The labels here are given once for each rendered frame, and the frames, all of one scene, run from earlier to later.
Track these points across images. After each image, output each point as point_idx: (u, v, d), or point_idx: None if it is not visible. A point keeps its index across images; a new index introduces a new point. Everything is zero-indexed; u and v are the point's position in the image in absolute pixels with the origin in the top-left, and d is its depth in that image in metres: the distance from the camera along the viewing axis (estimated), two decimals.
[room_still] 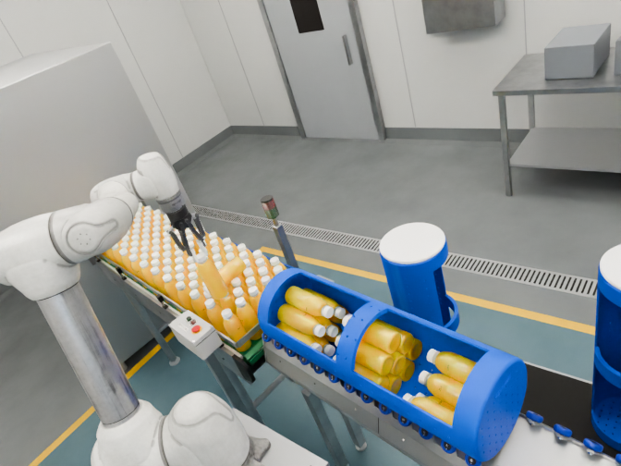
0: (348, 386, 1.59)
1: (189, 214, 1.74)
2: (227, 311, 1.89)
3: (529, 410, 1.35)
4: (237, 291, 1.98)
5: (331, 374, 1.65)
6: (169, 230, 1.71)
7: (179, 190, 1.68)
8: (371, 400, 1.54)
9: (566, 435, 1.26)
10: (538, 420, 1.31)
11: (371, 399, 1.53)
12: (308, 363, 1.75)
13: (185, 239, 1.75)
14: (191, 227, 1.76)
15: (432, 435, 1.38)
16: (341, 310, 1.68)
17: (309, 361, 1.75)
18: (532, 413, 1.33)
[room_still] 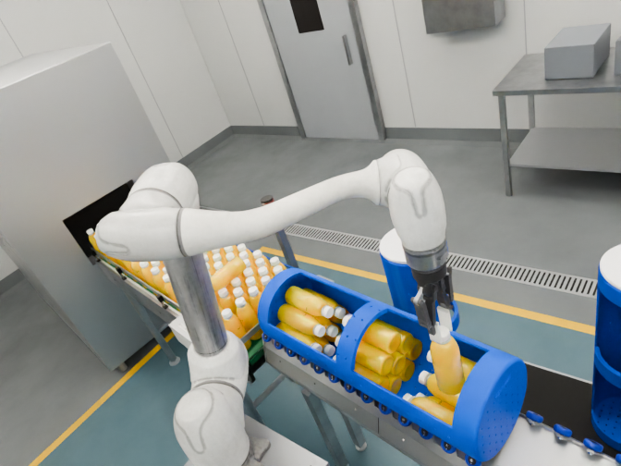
0: (348, 386, 1.59)
1: None
2: (227, 311, 1.89)
3: (529, 410, 1.35)
4: (237, 291, 1.98)
5: (331, 374, 1.65)
6: (417, 298, 1.02)
7: None
8: (371, 400, 1.54)
9: (566, 435, 1.26)
10: (538, 420, 1.31)
11: (371, 399, 1.53)
12: (308, 363, 1.75)
13: (433, 311, 1.06)
14: (444, 290, 1.07)
15: (432, 435, 1.38)
16: (341, 310, 1.68)
17: (309, 361, 1.75)
18: (532, 413, 1.33)
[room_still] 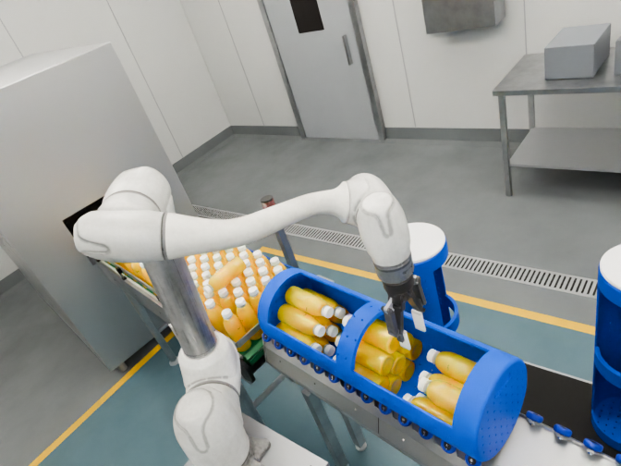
0: (348, 386, 1.59)
1: None
2: (227, 311, 1.89)
3: (529, 410, 1.35)
4: (237, 291, 1.98)
5: (331, 374, 1.65)
6: (386, 306, 1.13)
7: None
8: (371, 400, 1.54)
9: (566, 435, 1.26)
10: (538, 420, 1.31)
11: (371, 399, 1.53)
12: (308, 363, 1.75)
13: (401, 320, 1.17)
14: (413, 299, 1.18)
15: (432, 435, 1.38)
16: (341, 310, 1.68)
17: (309, 361, 1.75)
18: (532, 413, 1.33)
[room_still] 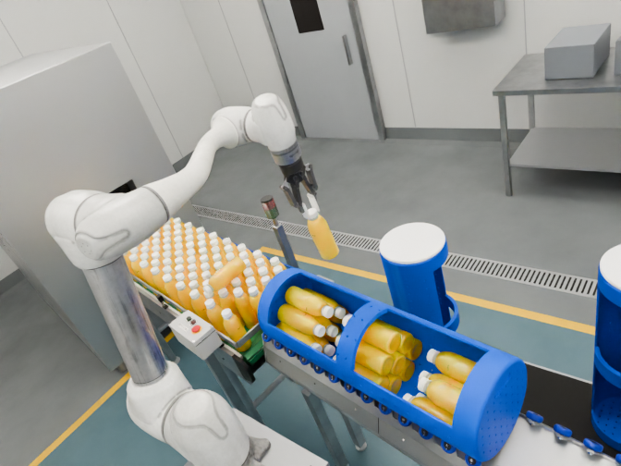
0: (348, 386, 1.59)
1: (304, 165, 1.52)
2: (227, 311, 1.89)
3: (529, 410, 1.35)
4: (237, 291, 1.98)
5: (331, 374, 1.65)
6: (283, 185, 1.50)
7: (296, 138, 1.44)
8: (371, 400, 1.54)
9: (566, 435, 1.26)
10: (538, 420, 1.31)
11: (371, 399, 1.53)
12: (308, 363, 1.75)
13: (298, 195, 1.54)
14: (305, 181, 1.54)
15: (432, 435, 1.38)
16: (341, 310, 1.68)
17: (309, 361, 1.75)
18: (532, 413, 1.33)
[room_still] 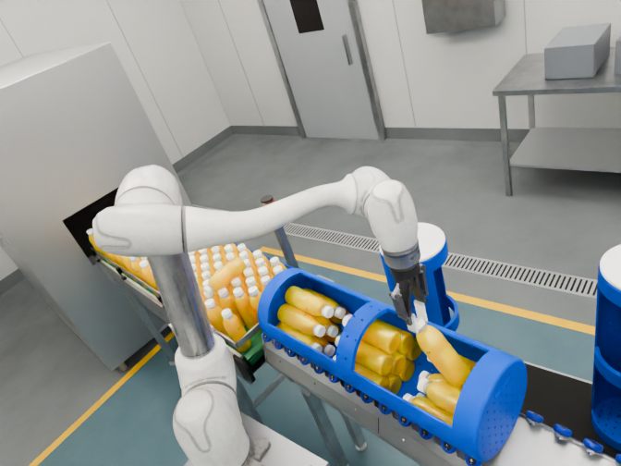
0: (348, 386, 1.59)
1: None
2: (227, 311, 1.89)
3: (529, 410, 1.35)
4: (237, 291, 1.98)
5: (331, 374, 1.65)
6: (394, 292, 1.18)
7: None
8: (371, 400, 1.54)
9: (566, 435, 1.26)
10: (538, 420, 1.31)
11: (371, 399, 1.53)
12: (308, 363, 1.75)
13: (409, 303, 1.22)
14: (418, 287, 1.22)
15: (432, 435, 1.38)
16: (341, 310, 1.68)
17: (309, 361, 1.75)
18: (532, 413, 1.33)
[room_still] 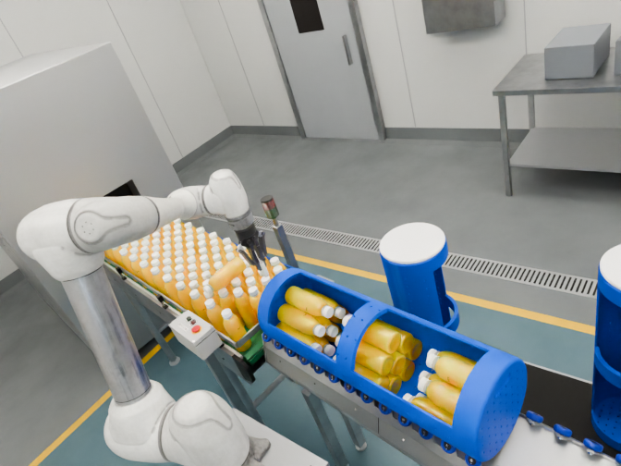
0: (348, 386, 1.59)
1: (238, 240, 1.70)
2: (227, 311, 1.89)
3: (529, 410, 1.35)
4: (237, 291, 1.98)
5: (331, 374, 1.65)
6: (261, 231, 1.75)
7: (225, 216, 1.65)
8: (371, 400, 1.54)
9: (566, 435, 1.26)
10: (538, 420, 1.31)
11: (371, 399, 1.53)
12: (308, 363, 1.75)
13: (256, 249, 1.76)
14: None
15: (432, 435, 1.38)
16: (341, 310, 1.68)
17: (309, 361, 1.75)
18: (532, 413, 1.33)
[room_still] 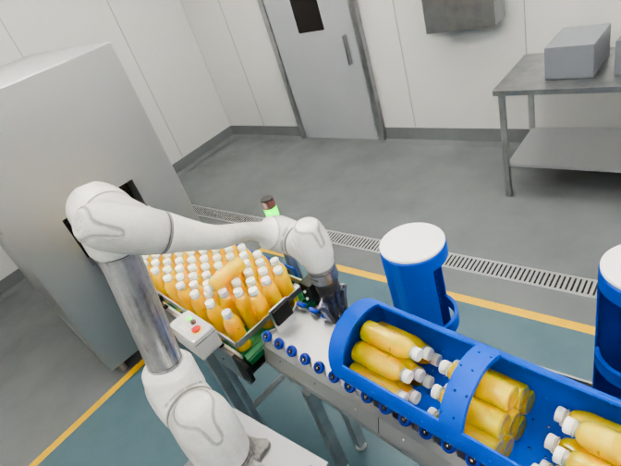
0: (347, 386, 1.60)
1: (319, 297, 1.48)
2: (227, 311, 1.89)
3: None
4: (237, 291, 1.98)
5: (332, 374, 1.65)
6: (342, 284, 1.52)
7: (306, 270, 1.43)
8: None
9: None
10: None
11: None
12: (307, 364, 1.75)
13: (335, 303, 1.54)
14: None
15: None
16: (430, 350, 1.43)
17: (308, 363, 1.75)
18: None
